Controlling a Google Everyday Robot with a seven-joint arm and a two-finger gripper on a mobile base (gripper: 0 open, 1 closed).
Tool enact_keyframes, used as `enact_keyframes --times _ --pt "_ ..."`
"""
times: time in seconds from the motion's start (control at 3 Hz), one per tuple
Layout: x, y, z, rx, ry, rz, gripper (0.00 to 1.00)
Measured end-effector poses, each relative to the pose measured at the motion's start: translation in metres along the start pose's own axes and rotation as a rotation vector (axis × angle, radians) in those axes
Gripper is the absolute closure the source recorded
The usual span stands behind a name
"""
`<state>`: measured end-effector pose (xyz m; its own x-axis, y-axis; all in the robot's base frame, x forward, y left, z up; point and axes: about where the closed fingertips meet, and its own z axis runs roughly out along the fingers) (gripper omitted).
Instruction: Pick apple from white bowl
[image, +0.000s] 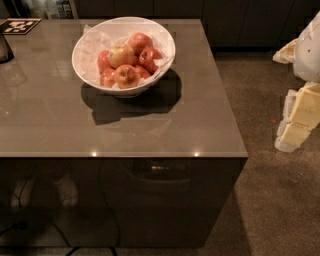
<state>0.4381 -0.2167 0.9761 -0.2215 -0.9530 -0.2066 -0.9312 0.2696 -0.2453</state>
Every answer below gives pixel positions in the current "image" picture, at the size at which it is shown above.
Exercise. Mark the red apple centre right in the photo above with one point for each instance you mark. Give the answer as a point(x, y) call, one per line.
point(142, 72)

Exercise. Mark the black white fiducial marker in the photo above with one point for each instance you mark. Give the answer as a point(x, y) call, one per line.
point(18, 26)

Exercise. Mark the yellow-red apple with sticker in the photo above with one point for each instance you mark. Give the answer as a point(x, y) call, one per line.
point(121, 54)

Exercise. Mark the red-yellow apple front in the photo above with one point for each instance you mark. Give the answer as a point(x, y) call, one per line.
point(126, 76)

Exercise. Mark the dark background cabinets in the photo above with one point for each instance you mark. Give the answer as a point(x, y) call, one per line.
point(227, 23)

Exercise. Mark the red apple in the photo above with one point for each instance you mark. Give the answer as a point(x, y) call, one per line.
point(103, 61)
point(142, 72)
point(107, 78)
point(148, 57)
point(139, 41)

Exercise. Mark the red apple front left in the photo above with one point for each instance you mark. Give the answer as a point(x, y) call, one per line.
point(107, 78)

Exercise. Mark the red apple back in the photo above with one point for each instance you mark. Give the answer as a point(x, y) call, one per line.
point(139, 41)

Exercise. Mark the white ceramic bowl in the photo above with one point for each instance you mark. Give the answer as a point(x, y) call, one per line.
point(108, 33)

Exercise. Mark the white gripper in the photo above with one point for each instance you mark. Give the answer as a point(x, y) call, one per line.
point(308, 53)

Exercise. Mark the glossy dark table cabinet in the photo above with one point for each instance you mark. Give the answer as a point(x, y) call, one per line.
point(82, 168)

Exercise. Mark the white paper bowl liner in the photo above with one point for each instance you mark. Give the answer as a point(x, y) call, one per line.
point(124, 56)

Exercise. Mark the dark object at left edge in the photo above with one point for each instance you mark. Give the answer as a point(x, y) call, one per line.
point(6, 53)

